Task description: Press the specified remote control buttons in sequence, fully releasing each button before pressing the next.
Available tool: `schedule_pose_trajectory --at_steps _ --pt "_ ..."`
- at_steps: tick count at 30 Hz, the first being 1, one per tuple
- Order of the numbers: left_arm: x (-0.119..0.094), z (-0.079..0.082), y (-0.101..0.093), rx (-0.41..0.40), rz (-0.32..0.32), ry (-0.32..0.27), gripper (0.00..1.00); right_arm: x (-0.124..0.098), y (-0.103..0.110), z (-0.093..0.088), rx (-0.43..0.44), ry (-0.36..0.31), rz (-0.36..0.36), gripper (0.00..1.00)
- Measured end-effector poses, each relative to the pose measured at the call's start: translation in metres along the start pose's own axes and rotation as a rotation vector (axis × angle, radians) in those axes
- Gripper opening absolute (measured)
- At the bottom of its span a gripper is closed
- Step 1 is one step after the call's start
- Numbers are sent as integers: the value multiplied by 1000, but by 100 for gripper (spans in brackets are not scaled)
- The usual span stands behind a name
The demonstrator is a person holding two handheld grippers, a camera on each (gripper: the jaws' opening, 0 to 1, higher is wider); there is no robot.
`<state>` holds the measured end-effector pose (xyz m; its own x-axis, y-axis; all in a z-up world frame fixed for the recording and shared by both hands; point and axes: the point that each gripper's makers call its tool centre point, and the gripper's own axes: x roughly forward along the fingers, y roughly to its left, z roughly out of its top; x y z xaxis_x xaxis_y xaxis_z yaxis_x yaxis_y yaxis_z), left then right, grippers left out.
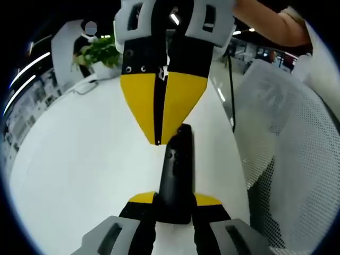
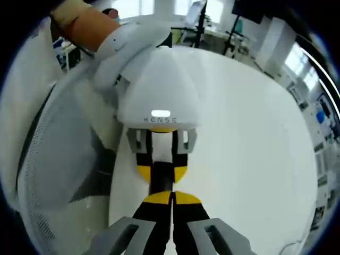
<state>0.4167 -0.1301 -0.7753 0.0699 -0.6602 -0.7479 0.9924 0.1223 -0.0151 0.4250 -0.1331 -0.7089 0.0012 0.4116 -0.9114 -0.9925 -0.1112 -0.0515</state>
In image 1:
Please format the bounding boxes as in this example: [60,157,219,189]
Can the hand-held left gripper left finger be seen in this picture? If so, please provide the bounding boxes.
[71,190,158,255]

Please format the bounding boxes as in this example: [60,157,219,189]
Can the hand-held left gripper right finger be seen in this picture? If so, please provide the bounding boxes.
[191,193,269,255]

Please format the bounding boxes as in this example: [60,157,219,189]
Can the black remote control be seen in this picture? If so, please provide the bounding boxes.
[158,123,198,226]

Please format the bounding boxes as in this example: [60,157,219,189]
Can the white plant pot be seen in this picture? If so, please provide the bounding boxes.
[92,60,120,80]

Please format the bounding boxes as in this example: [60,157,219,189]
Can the green potted plant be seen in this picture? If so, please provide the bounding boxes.
[71,37,122,73]

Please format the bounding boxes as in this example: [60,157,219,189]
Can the white pillar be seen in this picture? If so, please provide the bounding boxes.
[50,20,89,89]

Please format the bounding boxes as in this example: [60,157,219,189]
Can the ceiling light strip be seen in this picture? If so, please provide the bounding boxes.
[2,74,37,117]
[12,52,51,88]

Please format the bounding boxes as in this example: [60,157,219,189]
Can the grey mesh office chair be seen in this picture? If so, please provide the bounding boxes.
[223,58,340,252]

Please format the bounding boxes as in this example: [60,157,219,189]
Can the person's white printed shirt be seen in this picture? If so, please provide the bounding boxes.
[292,22,340,94]

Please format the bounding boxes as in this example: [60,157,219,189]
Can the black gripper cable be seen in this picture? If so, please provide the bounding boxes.
[226,52,237,133]

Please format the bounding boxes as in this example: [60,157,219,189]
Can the wall display boards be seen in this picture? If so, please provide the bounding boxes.
[2,67,63,157]

